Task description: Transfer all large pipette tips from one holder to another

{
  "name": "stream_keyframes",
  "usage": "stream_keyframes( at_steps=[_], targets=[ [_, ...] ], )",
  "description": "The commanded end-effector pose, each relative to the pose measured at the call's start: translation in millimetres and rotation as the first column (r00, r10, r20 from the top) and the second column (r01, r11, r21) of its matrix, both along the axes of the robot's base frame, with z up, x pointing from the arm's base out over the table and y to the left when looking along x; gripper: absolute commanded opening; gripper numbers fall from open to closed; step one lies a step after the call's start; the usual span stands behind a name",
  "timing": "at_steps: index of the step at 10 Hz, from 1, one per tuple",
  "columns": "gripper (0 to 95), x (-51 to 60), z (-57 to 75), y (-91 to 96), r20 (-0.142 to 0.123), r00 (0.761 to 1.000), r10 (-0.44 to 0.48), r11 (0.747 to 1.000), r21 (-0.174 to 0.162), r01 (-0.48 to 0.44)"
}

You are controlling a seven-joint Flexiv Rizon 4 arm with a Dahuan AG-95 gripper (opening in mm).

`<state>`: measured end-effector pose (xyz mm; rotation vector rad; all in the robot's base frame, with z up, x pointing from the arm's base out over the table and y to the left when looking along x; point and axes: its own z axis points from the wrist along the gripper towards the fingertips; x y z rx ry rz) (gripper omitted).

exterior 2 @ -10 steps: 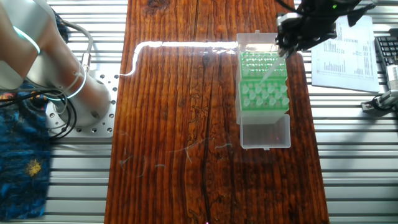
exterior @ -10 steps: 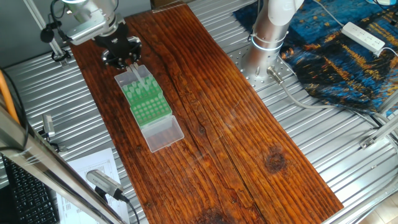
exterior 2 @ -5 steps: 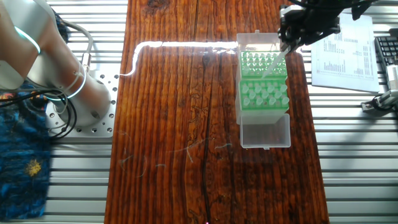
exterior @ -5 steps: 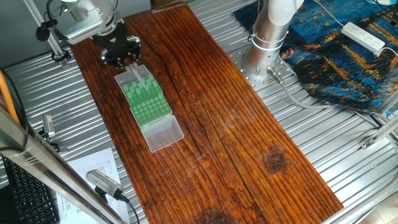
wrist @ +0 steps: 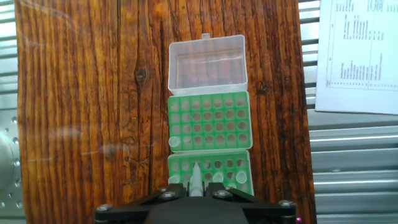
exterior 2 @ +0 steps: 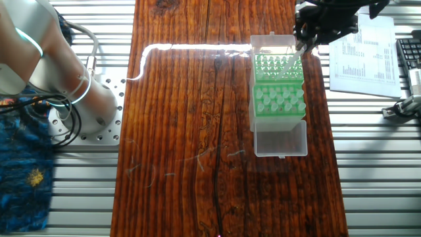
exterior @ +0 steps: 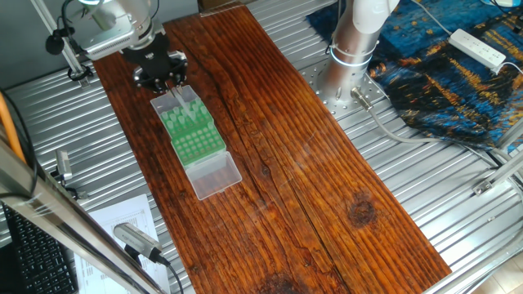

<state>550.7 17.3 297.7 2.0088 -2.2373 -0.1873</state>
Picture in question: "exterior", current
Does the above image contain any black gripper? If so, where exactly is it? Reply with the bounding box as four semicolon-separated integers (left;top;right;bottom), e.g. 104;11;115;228
122;37;189;93

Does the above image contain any clear box with green rack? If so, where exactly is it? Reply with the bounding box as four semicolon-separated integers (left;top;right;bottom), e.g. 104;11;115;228
170;122;243;201
150;84;216;140

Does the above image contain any printed white paper sheet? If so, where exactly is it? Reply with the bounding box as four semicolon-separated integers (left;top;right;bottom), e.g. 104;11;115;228
73;194;171;294

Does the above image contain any brown wooden board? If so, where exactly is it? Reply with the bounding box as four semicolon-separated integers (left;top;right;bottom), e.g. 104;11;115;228
90;3;453;294

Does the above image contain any black keyboard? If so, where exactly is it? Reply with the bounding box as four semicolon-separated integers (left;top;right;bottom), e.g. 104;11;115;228
2;203;79;294

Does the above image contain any blue painted cloth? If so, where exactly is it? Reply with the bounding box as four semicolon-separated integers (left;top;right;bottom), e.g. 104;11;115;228
306;0;523;153

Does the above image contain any white power strip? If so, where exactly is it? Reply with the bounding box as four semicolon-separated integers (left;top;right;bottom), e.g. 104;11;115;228
448;28;507;70

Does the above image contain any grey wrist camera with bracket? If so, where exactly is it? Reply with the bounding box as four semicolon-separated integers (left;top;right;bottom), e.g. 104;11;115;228
81;26;144;61

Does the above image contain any black cable loop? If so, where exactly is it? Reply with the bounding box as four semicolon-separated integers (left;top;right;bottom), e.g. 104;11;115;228
67;64;95;82

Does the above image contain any black cable plug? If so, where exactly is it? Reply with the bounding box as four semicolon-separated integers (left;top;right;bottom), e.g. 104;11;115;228
44;34;66;56

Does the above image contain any small grey camera on clamp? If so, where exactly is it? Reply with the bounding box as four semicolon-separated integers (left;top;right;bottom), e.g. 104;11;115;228
55;149;74;183

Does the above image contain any aluminium post with foot bracket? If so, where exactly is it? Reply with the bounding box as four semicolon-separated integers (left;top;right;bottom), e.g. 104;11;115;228
29;0;96;89

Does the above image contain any orange hose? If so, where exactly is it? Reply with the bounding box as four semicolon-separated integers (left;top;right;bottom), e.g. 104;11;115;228
0;91;26;164

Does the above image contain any silver camera with black cable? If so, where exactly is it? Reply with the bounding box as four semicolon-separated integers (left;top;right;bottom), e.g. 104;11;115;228
113;222;171;267

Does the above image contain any steel frame bar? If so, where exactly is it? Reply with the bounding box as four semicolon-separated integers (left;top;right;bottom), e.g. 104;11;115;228
0;136;167;294

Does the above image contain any grey base cable with connector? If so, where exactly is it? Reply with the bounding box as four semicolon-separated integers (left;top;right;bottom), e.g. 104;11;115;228
350;86;523;183

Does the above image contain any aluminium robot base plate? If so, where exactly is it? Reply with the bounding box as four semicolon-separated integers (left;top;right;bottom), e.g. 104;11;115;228
302;60;390;122

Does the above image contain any white power strip cord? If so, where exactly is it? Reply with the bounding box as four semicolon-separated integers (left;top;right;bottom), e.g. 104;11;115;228
409;0;454;37

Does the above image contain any aluminium frame profile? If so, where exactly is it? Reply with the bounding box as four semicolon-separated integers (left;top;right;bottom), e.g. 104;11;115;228
472;118;523;197

